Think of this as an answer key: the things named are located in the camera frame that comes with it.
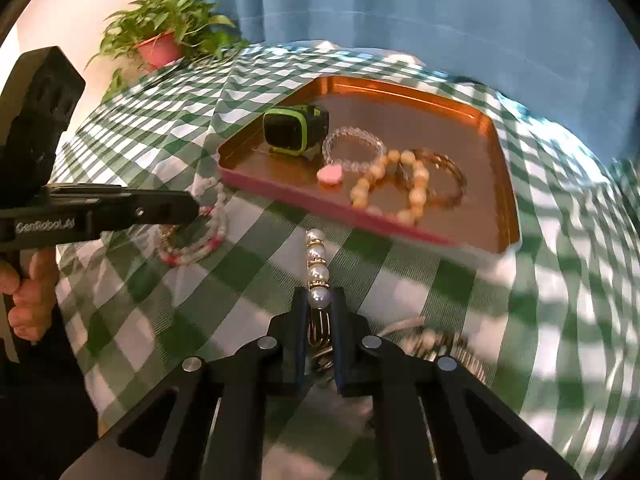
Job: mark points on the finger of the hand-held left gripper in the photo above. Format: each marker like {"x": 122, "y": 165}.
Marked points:
{"x": 155, "y": 207}

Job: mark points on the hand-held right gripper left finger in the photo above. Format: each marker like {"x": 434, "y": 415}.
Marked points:
{"x": 298, "y": 332}

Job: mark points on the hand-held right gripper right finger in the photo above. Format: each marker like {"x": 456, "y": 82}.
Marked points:
{"x": 341, "y": 340}

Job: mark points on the green and black smartwatch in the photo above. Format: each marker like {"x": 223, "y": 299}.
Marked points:
{"x": 292, "y": 127}

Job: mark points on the orange metal tray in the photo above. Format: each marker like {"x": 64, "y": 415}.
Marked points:
{"x": 380, "y": 125}

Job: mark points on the person's left hand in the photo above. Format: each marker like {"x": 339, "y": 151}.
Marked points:
{"x": 27, "y": 292}

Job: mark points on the potted green plant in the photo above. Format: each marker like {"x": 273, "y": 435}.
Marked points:
{"x": 160, "y": 45}

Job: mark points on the green checked tablecloth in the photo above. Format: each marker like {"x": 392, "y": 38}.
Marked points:
{"x": 550, "y": 285}

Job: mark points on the blue curtain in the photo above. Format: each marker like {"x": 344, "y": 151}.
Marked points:
{"x": 450, "y": 25}

